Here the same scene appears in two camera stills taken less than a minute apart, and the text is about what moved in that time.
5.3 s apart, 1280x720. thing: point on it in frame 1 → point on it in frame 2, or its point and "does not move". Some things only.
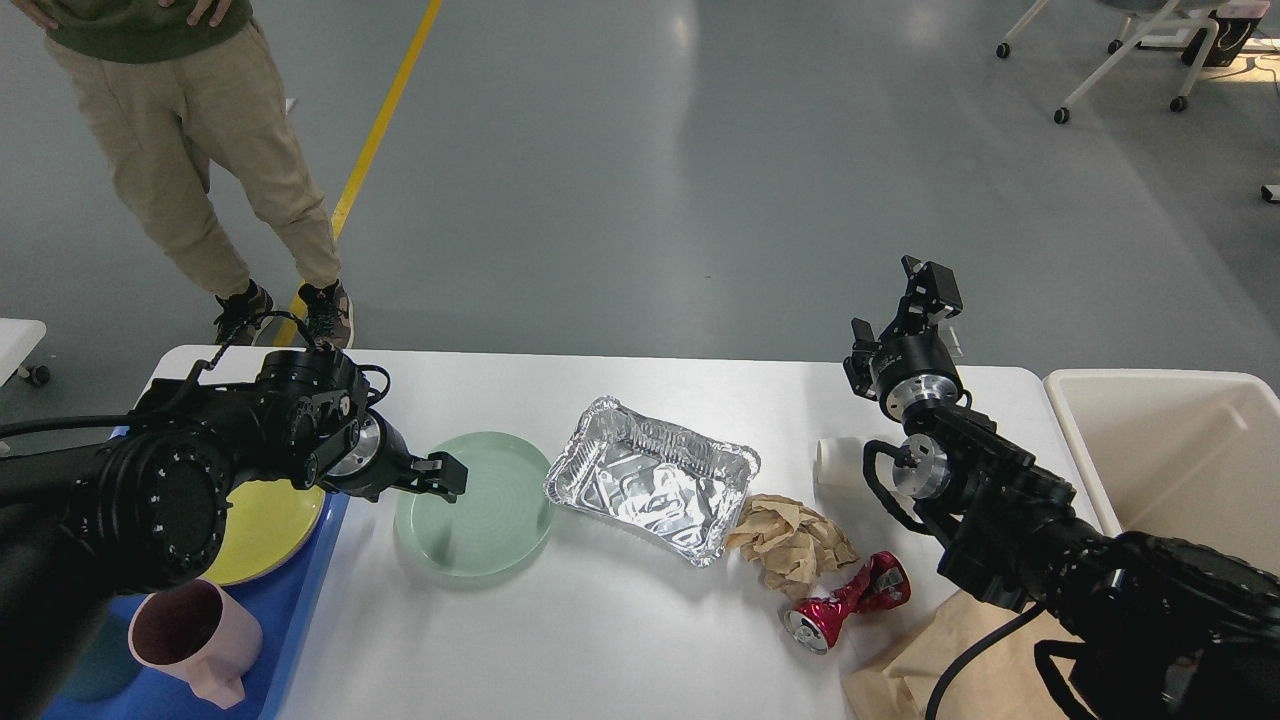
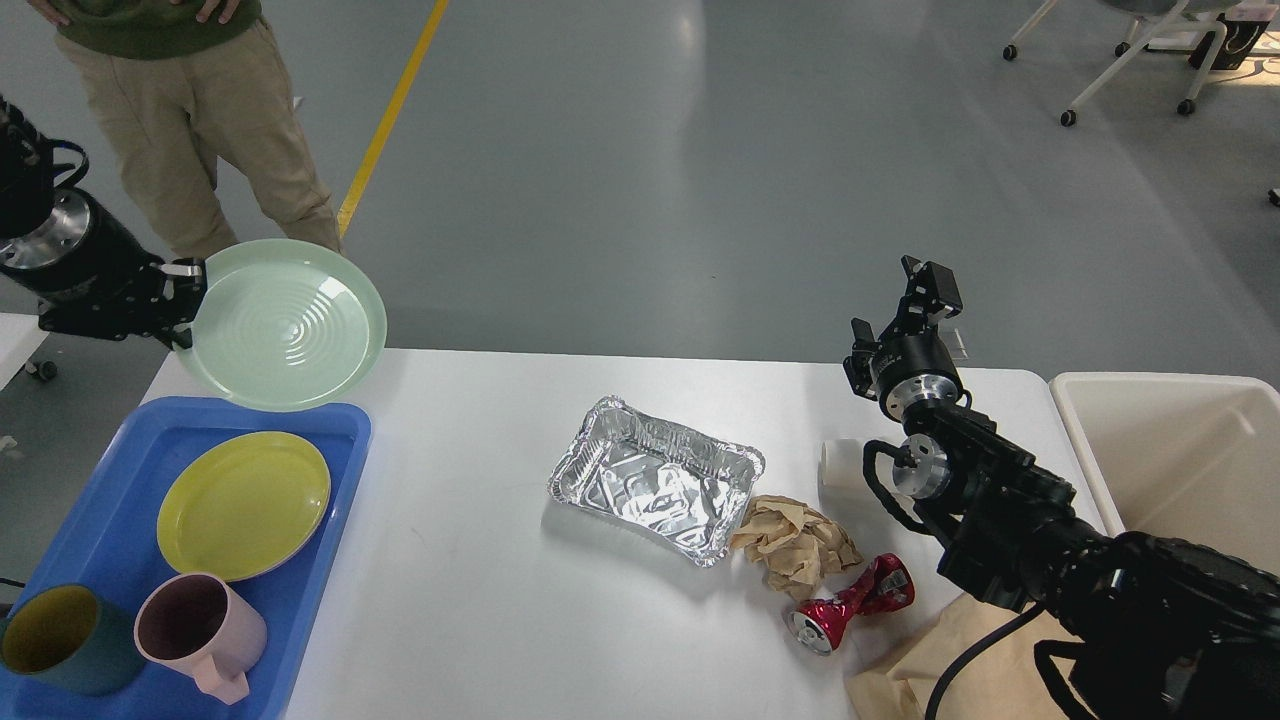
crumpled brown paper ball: (792, 545) does not move
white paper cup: (840, 464) does not move
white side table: (18, 337) does not move
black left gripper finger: (449, 491) → (125, 316)
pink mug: (196, 632) does not move
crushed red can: (815, 623) does not move
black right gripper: (918, 376) does not move
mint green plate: (500, 521) → (284, 325)
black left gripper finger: (440, 465) → (178, 284)
